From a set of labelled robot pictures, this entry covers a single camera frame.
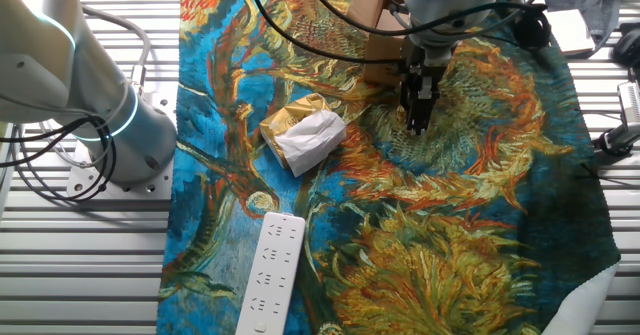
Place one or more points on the gold tissue pack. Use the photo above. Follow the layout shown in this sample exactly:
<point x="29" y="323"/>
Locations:
<point x="310" y="140"/>

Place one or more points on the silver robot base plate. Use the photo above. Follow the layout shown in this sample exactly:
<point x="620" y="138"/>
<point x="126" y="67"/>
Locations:
<point x="150" y="187"/>

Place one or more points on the white power strip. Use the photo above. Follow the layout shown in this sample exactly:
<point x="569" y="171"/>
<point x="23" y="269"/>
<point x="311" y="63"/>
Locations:
<point x="272" y="275"/>

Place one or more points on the silver depth camera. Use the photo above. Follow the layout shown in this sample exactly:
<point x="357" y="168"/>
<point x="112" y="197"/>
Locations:
<point x="631" y="102"/>

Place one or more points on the sunflower painting tablecloth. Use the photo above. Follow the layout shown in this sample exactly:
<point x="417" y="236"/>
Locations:
<point x="400" y="200"/>

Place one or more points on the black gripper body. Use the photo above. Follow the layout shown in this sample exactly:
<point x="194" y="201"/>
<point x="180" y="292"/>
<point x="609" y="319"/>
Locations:
<point x="412" y="82"/>

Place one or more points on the small white box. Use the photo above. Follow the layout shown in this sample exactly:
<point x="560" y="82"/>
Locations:
<point x="572" y="30"/>

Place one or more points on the dark grey pad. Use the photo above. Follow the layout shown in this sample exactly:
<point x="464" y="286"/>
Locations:
<point x="600" y="5"/>

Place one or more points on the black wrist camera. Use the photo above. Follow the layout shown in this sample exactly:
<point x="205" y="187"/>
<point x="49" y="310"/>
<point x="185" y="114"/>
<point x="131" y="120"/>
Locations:
<point x="532" y="27"/>

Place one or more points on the brown cardboard box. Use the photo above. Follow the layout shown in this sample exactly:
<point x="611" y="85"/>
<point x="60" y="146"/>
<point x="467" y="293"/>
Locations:
<point x="370" y="5"/>

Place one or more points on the black computer mouse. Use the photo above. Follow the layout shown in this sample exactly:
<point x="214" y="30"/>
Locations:
<point x="629" y="47"/>

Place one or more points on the grey camera support arm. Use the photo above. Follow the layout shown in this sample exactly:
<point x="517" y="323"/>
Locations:
<point x="622" y="137"/>

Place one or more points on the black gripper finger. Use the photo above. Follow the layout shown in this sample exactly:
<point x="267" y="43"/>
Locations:
<point x="413" y="117"/>
<point x="430" y="112"/>

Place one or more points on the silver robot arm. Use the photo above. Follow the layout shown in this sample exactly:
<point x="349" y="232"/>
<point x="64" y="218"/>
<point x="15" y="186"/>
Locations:
<point x="50" y="50"/>

